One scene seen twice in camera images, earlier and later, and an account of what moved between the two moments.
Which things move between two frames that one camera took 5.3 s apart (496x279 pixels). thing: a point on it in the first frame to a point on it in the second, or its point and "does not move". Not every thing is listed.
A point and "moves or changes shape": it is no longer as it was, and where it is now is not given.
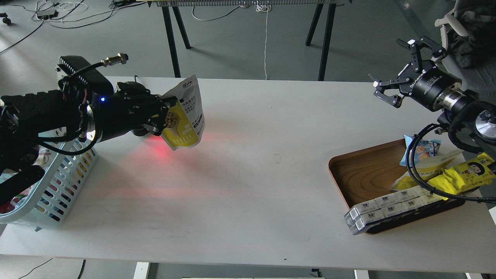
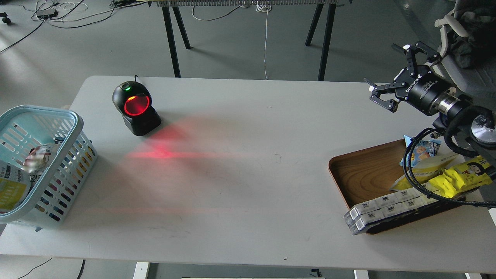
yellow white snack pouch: x=185 y=122 moves or changes shape
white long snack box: x=391 y=204 does not move
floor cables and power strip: x=70 y=13 does not move
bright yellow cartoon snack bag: x=462 y=178 does not move
